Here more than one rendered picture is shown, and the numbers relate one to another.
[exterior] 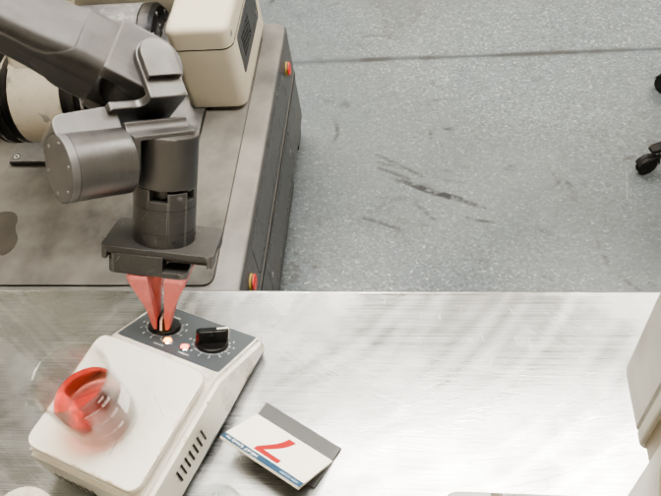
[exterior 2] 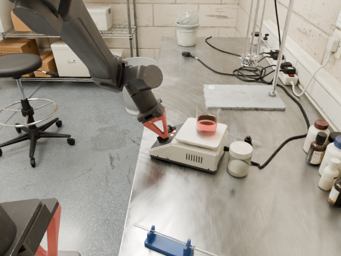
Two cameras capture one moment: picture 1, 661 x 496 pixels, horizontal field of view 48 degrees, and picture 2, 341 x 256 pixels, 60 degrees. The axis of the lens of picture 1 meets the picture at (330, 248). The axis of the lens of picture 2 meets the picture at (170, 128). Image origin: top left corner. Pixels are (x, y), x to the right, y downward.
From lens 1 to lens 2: 1.02 m
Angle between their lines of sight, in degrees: 70
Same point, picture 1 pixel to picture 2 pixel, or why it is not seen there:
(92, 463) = (220, 132)
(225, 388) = not seen: hidden behind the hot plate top
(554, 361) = (170, 95)
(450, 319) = not seen: hidden behind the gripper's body
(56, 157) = (150, 73)
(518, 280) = (65, 204)
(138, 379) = (192, 128)
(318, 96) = not seen: outside the picture
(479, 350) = (167, 103)
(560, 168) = (18, 187)
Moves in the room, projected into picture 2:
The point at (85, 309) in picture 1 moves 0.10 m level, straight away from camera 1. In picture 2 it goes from (143, 180) to (110, 198)
